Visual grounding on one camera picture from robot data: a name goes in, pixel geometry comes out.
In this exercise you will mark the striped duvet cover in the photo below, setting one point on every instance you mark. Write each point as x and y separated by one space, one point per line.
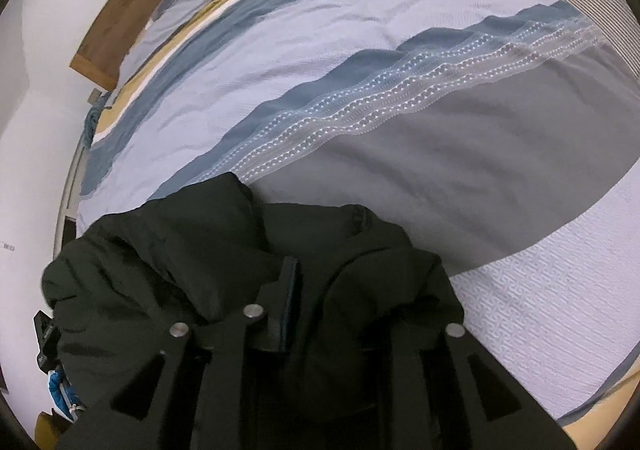
501 134

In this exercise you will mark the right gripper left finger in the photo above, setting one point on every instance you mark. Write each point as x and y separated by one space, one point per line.
215 387

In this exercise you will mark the wooden headboard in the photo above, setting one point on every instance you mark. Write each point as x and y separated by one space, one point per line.
140 5

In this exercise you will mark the blue crumpled cloth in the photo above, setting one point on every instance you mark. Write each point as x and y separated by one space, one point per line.
92 118

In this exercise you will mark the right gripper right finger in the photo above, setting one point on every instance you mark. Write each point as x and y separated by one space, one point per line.
474 403

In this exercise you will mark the black puffer jacket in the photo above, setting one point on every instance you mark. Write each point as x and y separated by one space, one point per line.
205 252

